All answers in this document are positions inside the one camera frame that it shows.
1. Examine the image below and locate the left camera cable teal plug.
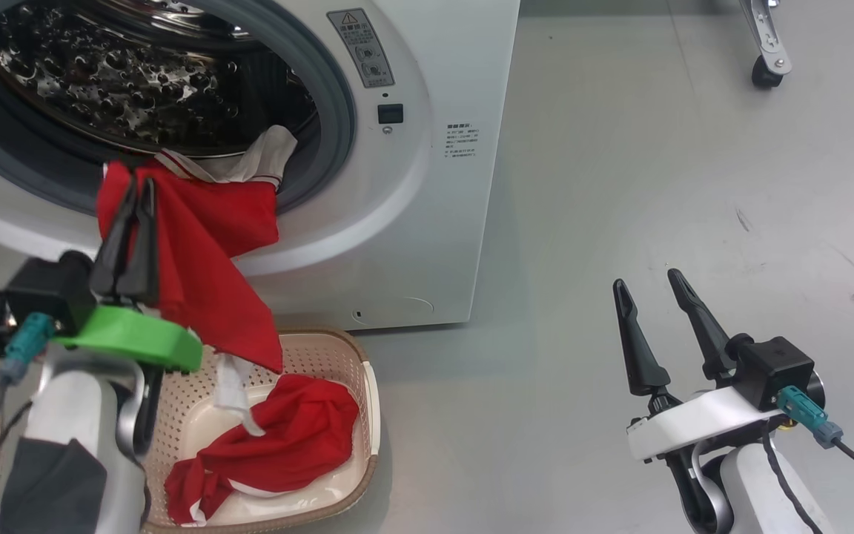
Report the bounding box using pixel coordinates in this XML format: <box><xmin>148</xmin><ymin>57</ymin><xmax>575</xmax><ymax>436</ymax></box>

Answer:
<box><xmin>0</xmin><ymin>311</ymin><xmax>57</xmax><ymax>534</ymax></box>

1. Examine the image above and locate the red white garment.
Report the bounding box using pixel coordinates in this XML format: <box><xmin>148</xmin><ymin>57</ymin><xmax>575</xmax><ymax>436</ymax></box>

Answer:
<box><xmin>96</xmin><ymin>125</ymin><xmax>299</xmax><ymax>437</ymax></box>
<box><xmin>164</xmin><ymin>373</ymin><xmax>361</xmax><ymax>527</ymax></box>

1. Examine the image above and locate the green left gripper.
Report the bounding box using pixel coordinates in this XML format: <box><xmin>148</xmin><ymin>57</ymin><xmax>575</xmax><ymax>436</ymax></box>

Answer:
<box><xmin>51</xmin><ymin>174</ymin><xmax>205</xmax><ymax>374</ymax></box>

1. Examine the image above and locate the steel washing drum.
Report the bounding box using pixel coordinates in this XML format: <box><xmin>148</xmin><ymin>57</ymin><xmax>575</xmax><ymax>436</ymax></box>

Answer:
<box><xmin>0</xmin><ymin>0</ymin><xmax>320</xmax><ymax>158</ymax></box>

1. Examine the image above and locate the wheeled metal stand leg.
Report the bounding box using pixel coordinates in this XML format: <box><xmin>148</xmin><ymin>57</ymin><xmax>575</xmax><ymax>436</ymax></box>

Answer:
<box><xmin>738</xmin><ymin>0</ymin><xmax>793</xmax><ymax>90</ymax></box>

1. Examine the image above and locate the white warning sticker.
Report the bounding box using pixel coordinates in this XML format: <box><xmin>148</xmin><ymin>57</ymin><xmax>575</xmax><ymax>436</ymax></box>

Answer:
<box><xmin>327</xmin><ymin>9</ymin><xmax>396</xmax><ymax>89</ymax></box>

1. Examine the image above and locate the twisted black right arm cable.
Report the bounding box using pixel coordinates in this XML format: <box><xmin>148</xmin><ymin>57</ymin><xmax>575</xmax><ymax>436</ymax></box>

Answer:
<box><xmin>761</xmin><ymin>430</ymin><xmax>824</xmax><ymax>534</ymax></box>

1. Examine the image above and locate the grey rubber door gasket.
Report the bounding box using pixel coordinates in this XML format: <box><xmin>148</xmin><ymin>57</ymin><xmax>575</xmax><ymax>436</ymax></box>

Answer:
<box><xmin>0</xmin><ymin>0</ymin><xmax>357</xmax><ymax>217</ymax></box>

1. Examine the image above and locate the cream perforated laundry basket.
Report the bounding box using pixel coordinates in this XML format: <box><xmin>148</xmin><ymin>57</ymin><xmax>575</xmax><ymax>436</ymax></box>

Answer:
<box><xmin>138</xmin><ymin>328</ymin><xmax>381</xmax><ymax>534</ymax></box>

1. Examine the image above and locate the small printed text sticker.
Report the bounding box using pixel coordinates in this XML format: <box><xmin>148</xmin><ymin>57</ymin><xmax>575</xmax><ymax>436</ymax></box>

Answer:
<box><xmin>446</xmin><ymin>122</ymin><xmax>481</xmax><ymax>160</ymax></box>

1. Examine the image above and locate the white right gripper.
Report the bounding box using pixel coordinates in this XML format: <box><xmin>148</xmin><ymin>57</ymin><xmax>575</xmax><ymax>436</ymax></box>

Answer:
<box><xmin>612</xmin><ymin>268</ymin><xmax>789</xmax><ymax>464</ymax></box>

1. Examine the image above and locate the white washing machine body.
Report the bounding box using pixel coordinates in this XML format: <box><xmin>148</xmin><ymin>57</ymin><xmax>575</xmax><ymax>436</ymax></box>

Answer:
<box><xmin>0</xmin><ymin>0</ymin><xmax>521</xmax><ymax>331</ymax></box>

